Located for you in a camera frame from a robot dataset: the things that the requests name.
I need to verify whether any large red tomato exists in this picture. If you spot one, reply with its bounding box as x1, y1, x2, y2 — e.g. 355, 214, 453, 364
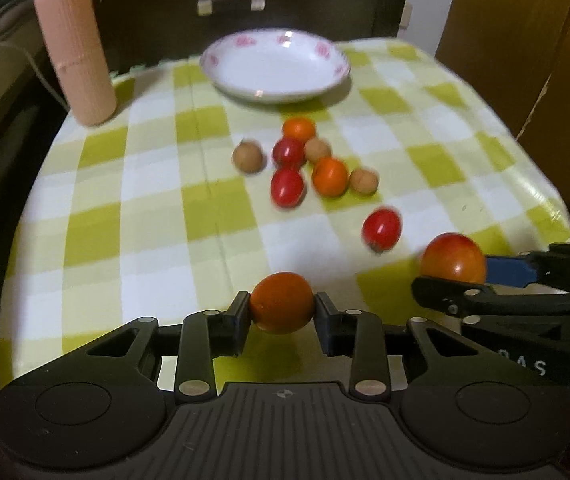
419, 233, 488, 284

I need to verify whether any small orange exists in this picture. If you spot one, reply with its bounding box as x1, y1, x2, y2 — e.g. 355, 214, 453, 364
249, 272, 314, 335

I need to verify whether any red cherry tomato front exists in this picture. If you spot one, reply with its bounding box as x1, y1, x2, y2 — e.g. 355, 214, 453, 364
361, 207, 402, 252

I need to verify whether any red cherry tomato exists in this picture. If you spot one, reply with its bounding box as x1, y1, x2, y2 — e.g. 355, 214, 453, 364
270, 168, 306, 208
361, 207, 402, 252
272, 138, 306, 169

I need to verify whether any brown longan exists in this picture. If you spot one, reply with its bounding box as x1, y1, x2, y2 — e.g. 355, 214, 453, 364
349, 167, 379, 195
232, 140, 265, 174
303, 136, 332, 165

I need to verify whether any orange kumquat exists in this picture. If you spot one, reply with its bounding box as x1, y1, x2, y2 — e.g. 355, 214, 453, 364
312, 157, 349, 198
282, 117, 317, 144

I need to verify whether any orange kumquat top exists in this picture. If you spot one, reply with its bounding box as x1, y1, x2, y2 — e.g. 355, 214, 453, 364
282, 117, 317, 144

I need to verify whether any green white checkered tablecloth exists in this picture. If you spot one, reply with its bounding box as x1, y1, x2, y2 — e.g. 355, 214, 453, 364
0, 37, 570, 391

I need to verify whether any brown wooden door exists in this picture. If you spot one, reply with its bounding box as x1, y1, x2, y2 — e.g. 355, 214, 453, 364
437, 0, 570, 205

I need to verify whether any white floral porcelain plate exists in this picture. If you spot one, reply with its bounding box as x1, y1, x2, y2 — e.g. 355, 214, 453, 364
199, 28, 351, 103

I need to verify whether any dark wooden cabinet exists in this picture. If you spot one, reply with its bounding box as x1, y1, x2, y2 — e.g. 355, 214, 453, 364
93, 0, 405, 73

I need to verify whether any pink ribbed cylinder container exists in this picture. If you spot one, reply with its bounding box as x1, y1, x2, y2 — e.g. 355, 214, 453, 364
34, 0, 117, 126

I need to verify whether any white wall socket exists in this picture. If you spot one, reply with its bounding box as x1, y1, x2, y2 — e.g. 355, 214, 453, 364
399, 2, 413, 30

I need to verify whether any white thin cable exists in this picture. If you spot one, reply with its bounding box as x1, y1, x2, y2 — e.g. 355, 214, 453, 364
0, 34, 72, 111

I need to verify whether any clear acrylic drawer handle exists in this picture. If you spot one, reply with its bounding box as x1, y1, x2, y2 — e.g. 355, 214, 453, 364
196, 0, 267, 16

